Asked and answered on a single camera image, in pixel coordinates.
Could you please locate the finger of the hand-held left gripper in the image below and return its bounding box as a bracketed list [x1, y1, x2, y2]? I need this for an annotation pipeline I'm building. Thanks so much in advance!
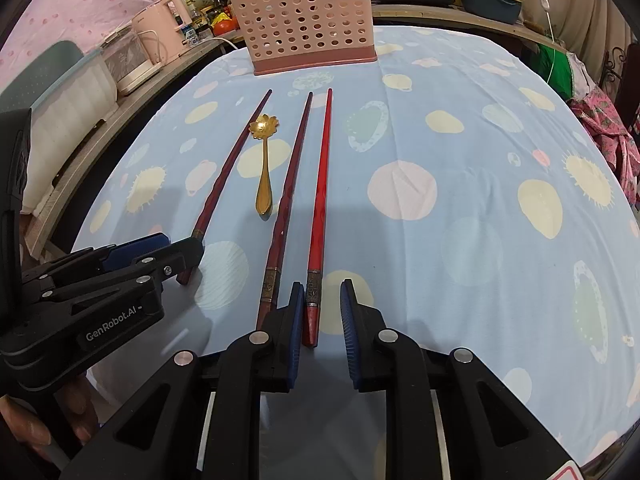
[42, 237, 207, 312]
[21, 232, 171, 292]

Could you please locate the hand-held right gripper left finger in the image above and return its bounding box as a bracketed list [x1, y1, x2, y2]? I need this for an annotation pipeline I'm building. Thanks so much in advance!
[60, 281, 306, 480]

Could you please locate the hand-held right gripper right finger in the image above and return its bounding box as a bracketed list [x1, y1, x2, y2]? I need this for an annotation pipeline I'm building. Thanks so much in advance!
[340, 278, 576, 480]

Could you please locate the gold flower spoon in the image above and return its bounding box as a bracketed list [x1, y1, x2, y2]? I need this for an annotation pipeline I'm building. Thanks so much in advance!
[248, 114, 280, 218]

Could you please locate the maroon chopstick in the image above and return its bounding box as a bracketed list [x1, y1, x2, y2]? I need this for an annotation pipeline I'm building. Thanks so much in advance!
[176, 89, 273, 286]

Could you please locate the dark red patterned chopstick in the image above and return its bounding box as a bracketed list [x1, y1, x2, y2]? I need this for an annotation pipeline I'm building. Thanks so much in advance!
[255, 91, 314, 331]

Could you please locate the bright red chopstick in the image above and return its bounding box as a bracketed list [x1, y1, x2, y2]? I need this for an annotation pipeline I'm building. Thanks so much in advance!
[301, 88, 334, 348]

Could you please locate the pink perforated utensil basket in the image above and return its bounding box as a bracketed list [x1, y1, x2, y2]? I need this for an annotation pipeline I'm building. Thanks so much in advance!
[228, 0, 378, 77]

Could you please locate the person's left hand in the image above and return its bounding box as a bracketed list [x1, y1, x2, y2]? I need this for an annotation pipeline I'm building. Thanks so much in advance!
[0, 375, 97, 466]

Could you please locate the wooden side shelf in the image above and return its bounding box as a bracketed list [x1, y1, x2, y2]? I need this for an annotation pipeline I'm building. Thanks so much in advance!
[25, 37, 241, 261]

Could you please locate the translucent storage box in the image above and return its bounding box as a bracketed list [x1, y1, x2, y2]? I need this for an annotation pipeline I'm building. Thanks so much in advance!
[0, 40, 118, 211]

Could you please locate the white countertop appliance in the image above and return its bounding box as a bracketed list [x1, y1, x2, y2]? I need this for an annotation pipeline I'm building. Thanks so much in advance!
[97, 27, 163, 96]

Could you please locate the pink electric kettle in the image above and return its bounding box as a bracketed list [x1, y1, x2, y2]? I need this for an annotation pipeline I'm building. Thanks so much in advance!
[131, 0, 193, 68]

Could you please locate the pink dotted sheet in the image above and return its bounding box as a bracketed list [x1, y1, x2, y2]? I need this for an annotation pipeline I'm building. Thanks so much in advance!
[0, 0, 236, 96]

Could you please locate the pink patterned garment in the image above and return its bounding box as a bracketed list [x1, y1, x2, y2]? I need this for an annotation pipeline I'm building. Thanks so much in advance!
[570, 85, 640, 206]

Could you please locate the wooden counter board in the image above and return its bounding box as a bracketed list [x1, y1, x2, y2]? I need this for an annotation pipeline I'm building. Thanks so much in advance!
[372, 4, 568, 53]

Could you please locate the green cloth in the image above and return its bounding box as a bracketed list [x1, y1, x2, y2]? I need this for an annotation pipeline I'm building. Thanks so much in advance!
[537, 42, 574, 101]

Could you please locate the dark wooden chair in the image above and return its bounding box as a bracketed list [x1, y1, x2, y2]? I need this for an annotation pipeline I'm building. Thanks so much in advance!
[600, 42, 640, 136]

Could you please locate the beige curtain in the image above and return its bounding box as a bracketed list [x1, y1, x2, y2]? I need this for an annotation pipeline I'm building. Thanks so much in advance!
[500, 0, 640, 56]

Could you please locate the white cable with switch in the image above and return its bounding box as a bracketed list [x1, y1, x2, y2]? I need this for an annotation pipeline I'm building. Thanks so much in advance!
[530, 0, 571, 86]

